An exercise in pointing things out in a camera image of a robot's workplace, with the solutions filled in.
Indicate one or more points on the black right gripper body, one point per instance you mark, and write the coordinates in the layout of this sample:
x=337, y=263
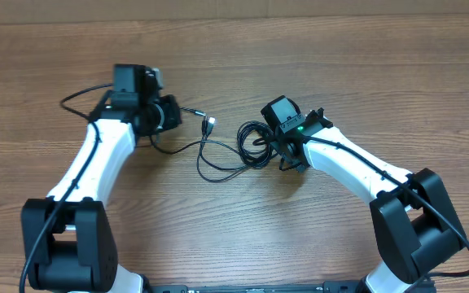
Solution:
x=287, y=150

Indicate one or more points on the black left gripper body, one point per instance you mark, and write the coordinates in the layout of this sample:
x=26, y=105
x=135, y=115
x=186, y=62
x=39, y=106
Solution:
x=173, y=115

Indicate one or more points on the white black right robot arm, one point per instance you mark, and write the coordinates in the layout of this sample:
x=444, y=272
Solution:
x=416, y=226

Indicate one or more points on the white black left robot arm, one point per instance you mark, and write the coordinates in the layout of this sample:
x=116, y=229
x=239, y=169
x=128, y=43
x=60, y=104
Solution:
x=68, y=241

